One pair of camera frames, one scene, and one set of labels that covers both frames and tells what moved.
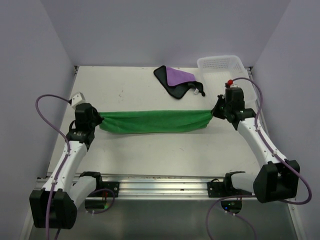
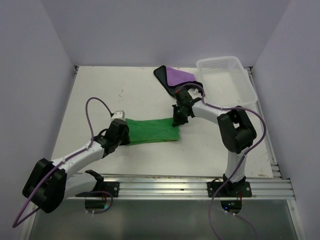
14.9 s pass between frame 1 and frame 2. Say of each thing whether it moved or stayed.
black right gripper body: moved
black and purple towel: stayed
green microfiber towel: moved
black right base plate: stayed
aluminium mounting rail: stayed
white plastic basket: stayed
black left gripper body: moved
